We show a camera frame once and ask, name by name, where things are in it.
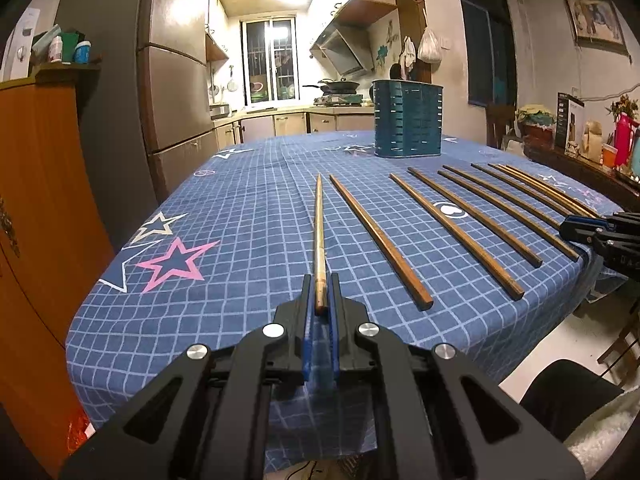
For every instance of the black white box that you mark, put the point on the black white box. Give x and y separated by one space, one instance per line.
570 122

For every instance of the white hanging plastic bag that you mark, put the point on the white hanging plastic bag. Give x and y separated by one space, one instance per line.
429 48

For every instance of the brown wooden chopstick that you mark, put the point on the brown wooden chopstick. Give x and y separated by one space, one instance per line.
475 213
535 227
512 288
506 195
320 282
418 292
524 189
546 190

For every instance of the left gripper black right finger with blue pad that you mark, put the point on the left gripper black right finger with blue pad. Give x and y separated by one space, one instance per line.
436 415

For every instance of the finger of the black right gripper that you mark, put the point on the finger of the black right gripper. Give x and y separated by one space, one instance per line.
615 238

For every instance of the gas stove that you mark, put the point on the gas stove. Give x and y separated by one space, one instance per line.
336 100

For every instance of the beige kitchen counter cabinets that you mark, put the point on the beige kitchen counter cabinets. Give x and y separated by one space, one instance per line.
255 125

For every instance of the steel range hood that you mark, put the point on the steel range hood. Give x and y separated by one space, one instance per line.
345 49

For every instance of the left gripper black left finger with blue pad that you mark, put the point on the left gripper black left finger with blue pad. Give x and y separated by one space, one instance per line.
205 416

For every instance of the dark wooden sideboard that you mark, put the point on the dark wooden sideboard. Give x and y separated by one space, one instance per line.
586 172

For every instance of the blue checkered star tablecloth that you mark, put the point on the blue checkered star tablecloth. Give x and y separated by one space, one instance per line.
215 260

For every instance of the teal plastic utensil holder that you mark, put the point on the teal plastic utensil holder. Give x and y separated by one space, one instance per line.
407 118

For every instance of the white microwave oven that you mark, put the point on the white microwave oven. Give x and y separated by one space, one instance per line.
16 56

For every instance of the blue white container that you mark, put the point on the blue white container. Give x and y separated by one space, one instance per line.
82 52

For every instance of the white bottle red label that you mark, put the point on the white bottle red label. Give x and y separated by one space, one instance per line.
55 52

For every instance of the red thermos bottle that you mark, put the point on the red thermos bottle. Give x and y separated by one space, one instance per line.
622 138

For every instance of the flower pot arrangement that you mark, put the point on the flower pot arrangement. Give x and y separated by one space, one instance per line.
536 123

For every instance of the silver grey refrigerator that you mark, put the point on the silver grey refrigerator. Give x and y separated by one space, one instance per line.
144 122

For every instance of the framed wall picture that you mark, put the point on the framed wall picture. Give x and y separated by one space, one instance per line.
595 24

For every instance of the kitchen window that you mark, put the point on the kitchen window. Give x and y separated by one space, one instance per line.
270 68

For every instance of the black wok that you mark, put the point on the black wok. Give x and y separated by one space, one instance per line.
341 87

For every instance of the wooden chair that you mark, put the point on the wooden chair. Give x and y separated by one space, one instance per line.
500 125

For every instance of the orange wooden cabinet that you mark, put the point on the orange wooden cabinet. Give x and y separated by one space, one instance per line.
53 248

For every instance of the green box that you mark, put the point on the green box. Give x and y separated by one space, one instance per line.
70 41

